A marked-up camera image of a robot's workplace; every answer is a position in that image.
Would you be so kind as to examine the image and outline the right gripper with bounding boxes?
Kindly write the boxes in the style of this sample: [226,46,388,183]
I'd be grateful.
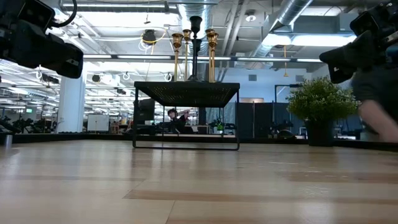
[319,0,398,84]

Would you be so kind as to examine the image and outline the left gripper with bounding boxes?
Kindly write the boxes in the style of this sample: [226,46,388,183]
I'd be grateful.
[0,20,84,78]

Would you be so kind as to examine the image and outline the green plant in black pot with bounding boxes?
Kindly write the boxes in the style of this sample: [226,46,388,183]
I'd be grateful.
[285,75,360,147]

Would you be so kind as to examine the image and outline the white pillar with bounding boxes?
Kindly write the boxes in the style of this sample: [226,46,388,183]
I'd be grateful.
[56,71,86,134]

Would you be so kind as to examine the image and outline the person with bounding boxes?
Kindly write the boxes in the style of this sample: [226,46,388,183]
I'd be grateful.
[166,108,192,135]
[351,67,398,144]

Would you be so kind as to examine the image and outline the white cabinet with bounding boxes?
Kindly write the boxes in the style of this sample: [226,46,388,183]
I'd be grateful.
[86,113,110,132]

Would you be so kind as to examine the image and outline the long ceiling light strip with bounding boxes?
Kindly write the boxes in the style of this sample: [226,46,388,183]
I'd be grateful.
[82,52,324,65]

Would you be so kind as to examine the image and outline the black partition panel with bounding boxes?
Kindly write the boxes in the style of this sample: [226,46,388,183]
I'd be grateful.
[236,101,308,139]

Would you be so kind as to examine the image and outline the black perforated metal shelf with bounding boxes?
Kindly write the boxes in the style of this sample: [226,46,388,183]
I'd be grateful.
[132,81,241,151]

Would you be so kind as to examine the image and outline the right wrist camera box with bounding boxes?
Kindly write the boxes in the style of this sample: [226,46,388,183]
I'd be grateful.
[349,9,385,37]

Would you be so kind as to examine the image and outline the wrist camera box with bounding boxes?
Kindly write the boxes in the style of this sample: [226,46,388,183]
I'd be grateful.
[17,0,56,32]
[349,9,385,37]

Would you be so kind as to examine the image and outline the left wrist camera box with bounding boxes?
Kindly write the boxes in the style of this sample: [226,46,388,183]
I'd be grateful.
[17,0,56,32]

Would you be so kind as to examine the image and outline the yellow hanging cord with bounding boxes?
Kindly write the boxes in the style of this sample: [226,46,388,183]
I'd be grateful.
[282,45,289,78]

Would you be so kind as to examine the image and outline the silver spiral air duct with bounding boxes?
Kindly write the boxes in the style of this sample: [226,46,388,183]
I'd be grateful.
[178,2,218,82]
[248,0,313,60]

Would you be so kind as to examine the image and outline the black aluminium table frame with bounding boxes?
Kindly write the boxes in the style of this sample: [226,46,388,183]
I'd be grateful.
[0,132,398,152]

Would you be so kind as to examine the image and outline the black ceiling cable reel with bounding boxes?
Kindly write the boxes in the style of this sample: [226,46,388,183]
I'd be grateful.
[141,29,158,46]

